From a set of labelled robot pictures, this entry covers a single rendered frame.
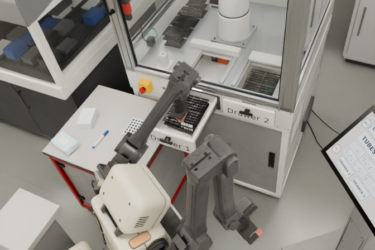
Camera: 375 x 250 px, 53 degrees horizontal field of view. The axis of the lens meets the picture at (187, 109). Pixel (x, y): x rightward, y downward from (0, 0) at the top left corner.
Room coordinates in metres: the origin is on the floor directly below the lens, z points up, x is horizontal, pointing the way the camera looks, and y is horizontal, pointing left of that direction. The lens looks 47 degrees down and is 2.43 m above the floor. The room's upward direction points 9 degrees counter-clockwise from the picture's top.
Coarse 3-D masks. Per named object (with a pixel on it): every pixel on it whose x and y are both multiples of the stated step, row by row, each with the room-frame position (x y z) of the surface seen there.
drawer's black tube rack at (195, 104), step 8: (192, 96) 1.51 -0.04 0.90; (192, 104) 1.47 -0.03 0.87; (200, 104) 1.43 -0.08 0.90; (208, 104) 1.45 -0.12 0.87; (168, 112) 1.41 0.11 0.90; (192, 112) 1.38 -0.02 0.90; (200, 112) 1.40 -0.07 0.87; (176, 120) 1.34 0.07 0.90; (184, 120) 1.34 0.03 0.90; (192, 120) 1.33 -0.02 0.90
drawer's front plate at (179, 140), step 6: (156, 132) 1.27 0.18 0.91; (162, 132) 1.25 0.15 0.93; (168, 132) 1.25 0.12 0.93; (150, 138) 1.30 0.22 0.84; (156, 138) 1.28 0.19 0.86; (162, 138) 1.26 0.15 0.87; (174, 138) 1.22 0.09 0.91; (180, 138) 1.19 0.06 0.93; (186, 138) 1.19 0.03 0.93; (162, 144) 1.26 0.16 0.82; (174, 144) 1.22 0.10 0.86; (180, 144) 1.20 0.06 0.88; (186, 144) 1.18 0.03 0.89; (192, 144) 1.16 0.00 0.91; (192, 150) 1.16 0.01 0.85
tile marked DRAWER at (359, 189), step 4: (356, 176) 0.78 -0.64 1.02; (352, 180) 0.77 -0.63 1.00; (356, 180) 0.76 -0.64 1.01; (352, 184) 0.76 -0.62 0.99; (356, 184) 0.75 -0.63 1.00; (360, 184) 0.74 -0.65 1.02; (352, 188) 0.74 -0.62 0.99; (356, 188) 0.73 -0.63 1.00; (360, 188) 0.72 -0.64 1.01; (364, 188) 0.72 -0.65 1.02; (356, 192) 0.72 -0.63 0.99; (360, 192) 0.71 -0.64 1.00; (364, 192) 0.70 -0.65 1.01; (360, 196) 0.70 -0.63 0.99; (364, 196) 0.69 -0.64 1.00; (360, 200) 0.68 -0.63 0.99
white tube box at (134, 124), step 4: (132, 120) 1.49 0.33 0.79; (136, 120) 1.49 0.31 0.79; (140, 120) 1.48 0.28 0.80; (128, 124) 1.46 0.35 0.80; (132, 124) 1.46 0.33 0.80; (136, 124) 1.45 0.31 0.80; (140, 124) 1.45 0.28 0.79; (128, 128) 1.43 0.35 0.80; (132, 128) 1.43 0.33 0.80; (136, 128) 1.42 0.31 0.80; (124, 132) 1.41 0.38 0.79; (132, 132) 1.40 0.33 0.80
